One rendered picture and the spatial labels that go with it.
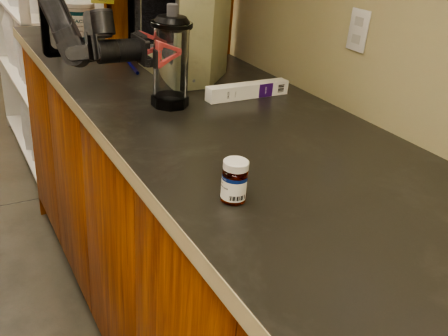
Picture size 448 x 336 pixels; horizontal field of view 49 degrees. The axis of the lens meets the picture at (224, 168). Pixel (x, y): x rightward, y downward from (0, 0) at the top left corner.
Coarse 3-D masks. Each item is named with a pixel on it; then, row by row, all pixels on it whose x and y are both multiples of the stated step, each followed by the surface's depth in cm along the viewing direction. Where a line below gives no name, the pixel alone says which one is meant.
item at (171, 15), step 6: (168, 6) 123; (174, 6) 123; (168, 12) 124; (174, 12) 124; (156, 18) 124; (162, 18) 123; (168, 18) 122; (174, 18) 123; (180, 18) 124; (186, 18) 125; (168, 24) 122; (174, 24) 122; (180, 24) 123; (186, 24) 124
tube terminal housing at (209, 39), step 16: (192, 0) 137; (208, 0) 140; (224, 0) 150; (192, 16) 139; (208, 16) 142; (224, 16) 154; (192, 32) 141; (208, 32) 144; (224, 32) 157; (192, 48) 143; (208, 48) 146; (224, 48) 161; (192, 64) 146; (208, 64) 148; (224, 64) 165; (192, 80) 148; (208, 80) 151
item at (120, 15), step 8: (72, 0) 149; (80, 0) 150; (88, 0) 152; (96, 0) 153; (104, 0) 154; (112, 0) 156; (120, 0) 157; (72, 8) 150; (80, 8) 151; (88, 8) 153; (96, 8) 154; (112, 8) 157; (120, 8) 158; (72, 16) 151; (80, 16) 152; (120, 16) 160; (40, 24) 147; (80, 24) 153; (120, 24) 161; (80, 32) 154; (120, 32) 162; (56, 48) 152
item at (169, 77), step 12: (156, 24) 122; (192, 24) 126; (156, 36) 125; (168, 36) 123; (180, 36) 124; (180, 48) 126; (180, 60) 127; (156, 72) 129; (168, 72) 127; (180, 72) 128; (156, 84) 130; (168, 84) 129; (180, 84) 130; (156, 96) 132; (168, 96) 130; (180, 96) 132
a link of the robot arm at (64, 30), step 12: (48, 0) 116; (60, 0) 117; (48, 12) 117; (60, 12) 117; (60, 24) 117; (72, 24) 117; (60, 36) 117; (72, 36) 117; (60, 48) 117; (84, 60) 119
